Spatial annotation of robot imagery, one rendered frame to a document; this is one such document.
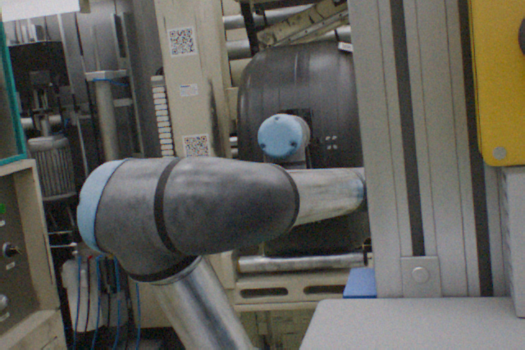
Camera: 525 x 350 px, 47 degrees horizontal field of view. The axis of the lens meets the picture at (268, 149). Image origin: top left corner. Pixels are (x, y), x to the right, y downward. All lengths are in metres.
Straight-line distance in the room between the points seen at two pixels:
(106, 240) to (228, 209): 0.17
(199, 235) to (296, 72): 0.86
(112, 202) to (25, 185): 0.82
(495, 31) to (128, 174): 0.46
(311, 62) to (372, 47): 1.05
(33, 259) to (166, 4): 0.73
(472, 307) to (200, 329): 0.47
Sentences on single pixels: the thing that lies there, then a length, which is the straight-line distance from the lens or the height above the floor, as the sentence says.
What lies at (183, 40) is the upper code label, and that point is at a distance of 1.64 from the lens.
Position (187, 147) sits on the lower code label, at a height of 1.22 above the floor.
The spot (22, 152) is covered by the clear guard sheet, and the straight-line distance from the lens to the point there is 1.52.
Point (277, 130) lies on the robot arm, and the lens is 1.03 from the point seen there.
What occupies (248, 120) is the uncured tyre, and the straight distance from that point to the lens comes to 1.43.
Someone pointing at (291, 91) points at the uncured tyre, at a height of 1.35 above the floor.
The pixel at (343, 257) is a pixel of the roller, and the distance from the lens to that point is 1.57.
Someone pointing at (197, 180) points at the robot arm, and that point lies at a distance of 0.66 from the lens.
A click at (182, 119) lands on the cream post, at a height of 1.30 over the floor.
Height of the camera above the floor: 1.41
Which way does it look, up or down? 8 degrees down
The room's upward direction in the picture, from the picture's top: 7 degrees counter-clockwise
